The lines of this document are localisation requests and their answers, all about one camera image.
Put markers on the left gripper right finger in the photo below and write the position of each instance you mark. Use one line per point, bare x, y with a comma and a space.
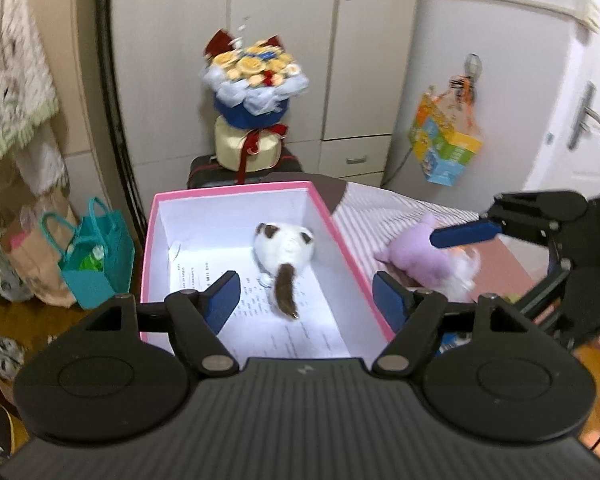
414, 318

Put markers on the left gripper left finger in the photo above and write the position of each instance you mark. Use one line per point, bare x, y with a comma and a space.
197, 319

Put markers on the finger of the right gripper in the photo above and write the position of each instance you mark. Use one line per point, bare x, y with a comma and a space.
468, 233

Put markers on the purple cat plush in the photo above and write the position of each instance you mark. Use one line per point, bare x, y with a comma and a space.
412, 253

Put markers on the white brown panda plush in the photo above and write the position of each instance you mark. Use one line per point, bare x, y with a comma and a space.
282, 252

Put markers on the white mesh bath pouf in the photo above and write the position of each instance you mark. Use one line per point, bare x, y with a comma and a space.
460, 283

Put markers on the colourful paper gift bag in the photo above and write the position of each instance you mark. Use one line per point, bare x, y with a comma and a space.
445, 136

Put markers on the teal gift bag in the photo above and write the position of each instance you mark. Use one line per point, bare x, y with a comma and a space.
98, 262

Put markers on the pink cardboard storage box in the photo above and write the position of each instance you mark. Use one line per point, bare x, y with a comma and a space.
195, 236

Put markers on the white door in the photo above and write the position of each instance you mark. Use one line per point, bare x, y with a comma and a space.
570, 154

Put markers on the dark suitcase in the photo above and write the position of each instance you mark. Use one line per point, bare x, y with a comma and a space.
206, 172

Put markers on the cream gift box red ribbon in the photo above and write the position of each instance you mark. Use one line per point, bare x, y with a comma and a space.
248, 149

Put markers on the brown paper bag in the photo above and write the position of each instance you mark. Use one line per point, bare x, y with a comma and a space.
33, 258

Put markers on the beige wardrobe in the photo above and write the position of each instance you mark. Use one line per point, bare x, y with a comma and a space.
331, 71

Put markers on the flower bouquet blue wrap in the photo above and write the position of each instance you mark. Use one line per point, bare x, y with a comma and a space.
251, 85

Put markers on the cream knit cardigan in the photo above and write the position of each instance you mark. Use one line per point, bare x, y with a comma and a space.
28, 101

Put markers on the black clothes rack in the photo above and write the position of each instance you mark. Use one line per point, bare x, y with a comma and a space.
117, 139

